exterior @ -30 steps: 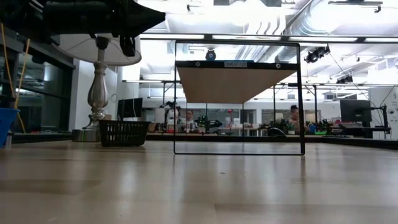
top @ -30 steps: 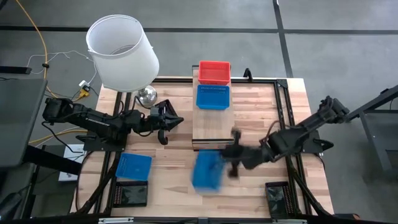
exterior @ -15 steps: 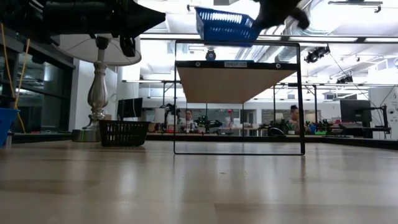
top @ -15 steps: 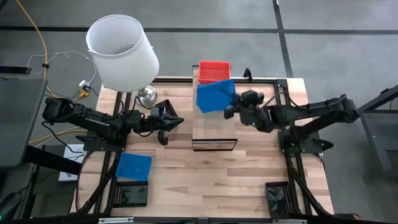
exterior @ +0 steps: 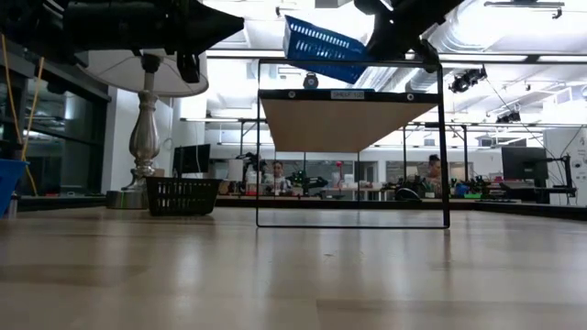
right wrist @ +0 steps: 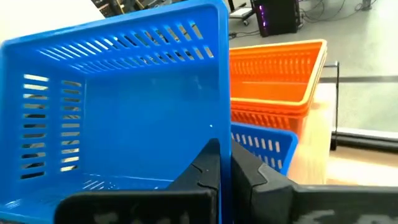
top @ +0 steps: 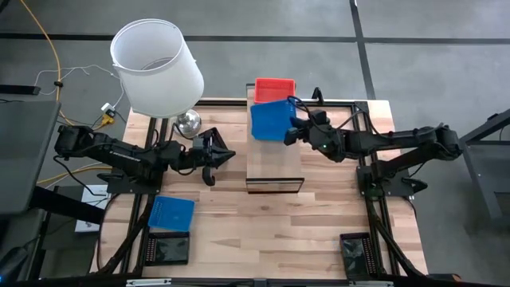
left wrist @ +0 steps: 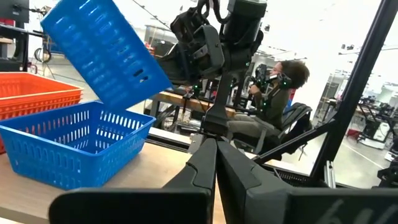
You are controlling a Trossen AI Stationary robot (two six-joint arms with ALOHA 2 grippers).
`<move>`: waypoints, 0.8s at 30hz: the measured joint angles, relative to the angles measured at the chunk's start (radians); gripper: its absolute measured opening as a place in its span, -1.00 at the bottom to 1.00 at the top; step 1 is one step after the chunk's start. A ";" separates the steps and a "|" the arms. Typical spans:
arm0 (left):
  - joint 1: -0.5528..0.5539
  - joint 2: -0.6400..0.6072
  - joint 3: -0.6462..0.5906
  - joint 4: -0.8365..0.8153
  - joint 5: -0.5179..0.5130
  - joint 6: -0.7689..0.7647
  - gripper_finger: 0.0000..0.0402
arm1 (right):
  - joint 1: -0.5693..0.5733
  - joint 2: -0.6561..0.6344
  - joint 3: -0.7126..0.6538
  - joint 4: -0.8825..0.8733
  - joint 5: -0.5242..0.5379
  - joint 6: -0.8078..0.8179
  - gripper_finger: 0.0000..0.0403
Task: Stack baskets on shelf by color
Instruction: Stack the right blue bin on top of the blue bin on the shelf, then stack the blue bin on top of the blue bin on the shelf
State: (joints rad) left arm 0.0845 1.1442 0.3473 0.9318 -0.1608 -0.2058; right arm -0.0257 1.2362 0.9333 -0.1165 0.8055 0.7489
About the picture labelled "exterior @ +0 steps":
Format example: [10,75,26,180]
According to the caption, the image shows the white cylinder container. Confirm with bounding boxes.
[227,158,245,183]

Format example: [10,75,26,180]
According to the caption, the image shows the white shelf label sticker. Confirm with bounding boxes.
[330,89,366,101]

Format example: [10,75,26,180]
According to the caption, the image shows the black ceiling camera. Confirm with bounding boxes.
[494,109,523,125]
[448,66,489,94]

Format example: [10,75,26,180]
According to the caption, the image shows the black plastic basket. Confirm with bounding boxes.
[145,177,223,217]

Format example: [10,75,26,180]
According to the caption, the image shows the person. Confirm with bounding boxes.
[269,159,291,193]
[424,153,444,197]

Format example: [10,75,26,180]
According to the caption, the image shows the white shade silver table lamp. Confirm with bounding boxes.
[75,49,210,211]

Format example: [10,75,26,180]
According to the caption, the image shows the blue plastic basket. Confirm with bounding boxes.
[0,159,29,219]
[282,15,375,85]

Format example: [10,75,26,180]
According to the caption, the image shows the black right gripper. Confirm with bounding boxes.
[353,0,464,74]

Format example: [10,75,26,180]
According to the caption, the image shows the black computer monitor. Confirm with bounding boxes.
[172,143,212,179]
[500,146,549,182]

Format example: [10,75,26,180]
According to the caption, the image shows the wooden shelf with black frame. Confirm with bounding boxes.
[255,58,450,229]

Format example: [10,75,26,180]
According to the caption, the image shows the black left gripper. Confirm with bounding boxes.
[63,0,245,84]

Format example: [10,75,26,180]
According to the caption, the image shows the yellow cable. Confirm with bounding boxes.
[0,34,46,197]

